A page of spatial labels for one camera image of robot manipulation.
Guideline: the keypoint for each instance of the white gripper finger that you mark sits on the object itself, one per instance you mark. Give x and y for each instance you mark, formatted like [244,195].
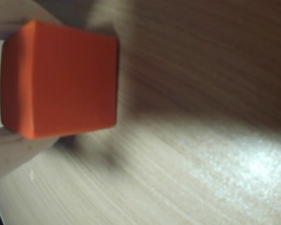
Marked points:
[11,11]
[14,152]

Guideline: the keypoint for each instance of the orange cube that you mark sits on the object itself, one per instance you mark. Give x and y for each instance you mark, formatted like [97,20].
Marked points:
[70,82]

